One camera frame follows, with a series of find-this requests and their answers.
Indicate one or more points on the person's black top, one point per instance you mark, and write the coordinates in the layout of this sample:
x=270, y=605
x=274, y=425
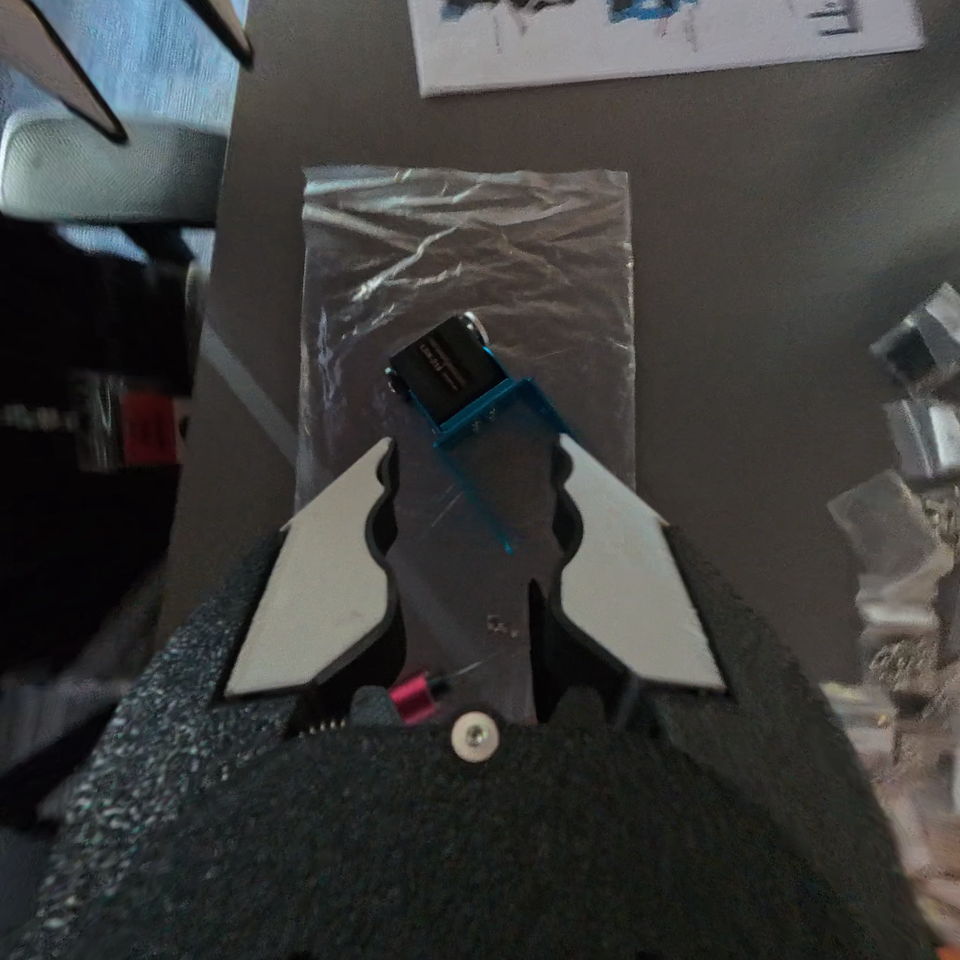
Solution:
x=75, y=337

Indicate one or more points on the pile of small hardware bags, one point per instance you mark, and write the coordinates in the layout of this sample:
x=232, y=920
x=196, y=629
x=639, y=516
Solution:
x=915, y=525

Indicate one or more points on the black servo with blue bracket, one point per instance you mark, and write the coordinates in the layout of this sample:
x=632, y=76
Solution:
x=450, y=375

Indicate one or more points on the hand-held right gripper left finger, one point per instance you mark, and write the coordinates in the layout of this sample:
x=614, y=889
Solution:
x=315, y=585

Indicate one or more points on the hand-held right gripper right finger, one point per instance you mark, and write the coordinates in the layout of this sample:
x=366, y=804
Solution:
x=630, y=585

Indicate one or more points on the red electric screwdriver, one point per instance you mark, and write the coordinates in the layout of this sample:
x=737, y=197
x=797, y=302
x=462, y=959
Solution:
x=411, y=697

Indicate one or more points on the small metal screws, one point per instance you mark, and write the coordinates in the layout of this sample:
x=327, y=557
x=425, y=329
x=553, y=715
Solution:
x=501, y=626

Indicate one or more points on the printed instruction sheet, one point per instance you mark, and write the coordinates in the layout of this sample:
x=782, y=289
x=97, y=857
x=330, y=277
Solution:
x=660, y=45

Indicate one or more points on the clear plastic bag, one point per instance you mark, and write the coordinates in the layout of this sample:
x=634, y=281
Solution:
x=465, y=247

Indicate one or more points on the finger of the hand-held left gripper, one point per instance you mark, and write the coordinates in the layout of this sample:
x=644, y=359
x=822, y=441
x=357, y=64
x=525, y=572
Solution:
x=52, y=52
x=225, y=26

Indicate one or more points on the grey office chair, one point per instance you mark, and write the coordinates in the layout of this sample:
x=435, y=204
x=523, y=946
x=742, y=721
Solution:
x=90, y=172

